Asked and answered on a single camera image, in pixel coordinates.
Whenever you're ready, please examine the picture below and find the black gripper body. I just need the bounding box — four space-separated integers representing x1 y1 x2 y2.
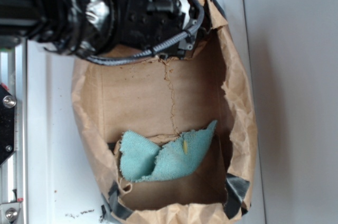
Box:
92 0 209 60

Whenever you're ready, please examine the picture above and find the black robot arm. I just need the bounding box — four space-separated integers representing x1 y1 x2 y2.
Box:
1 0 204 66

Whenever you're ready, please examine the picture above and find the brown paper bag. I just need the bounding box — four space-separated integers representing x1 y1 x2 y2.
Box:
72 0 257 223

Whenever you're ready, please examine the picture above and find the teal cloth rag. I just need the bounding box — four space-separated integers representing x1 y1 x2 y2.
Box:
119 120 218 183

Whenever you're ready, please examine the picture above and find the white plastic tray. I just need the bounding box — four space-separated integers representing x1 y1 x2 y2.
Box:
25 0 266 223

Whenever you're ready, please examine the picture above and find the grey braided cable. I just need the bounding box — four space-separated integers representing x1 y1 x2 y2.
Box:
87 0 206 66

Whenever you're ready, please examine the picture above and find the aluminium frame rail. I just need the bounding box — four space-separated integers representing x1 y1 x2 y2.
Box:
1 44 28 223

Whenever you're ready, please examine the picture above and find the black mounting bracket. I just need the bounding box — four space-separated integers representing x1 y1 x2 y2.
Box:
0 84 17 166

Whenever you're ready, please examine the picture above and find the silver corner bracket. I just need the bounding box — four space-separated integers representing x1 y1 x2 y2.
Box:
1 202 22 224

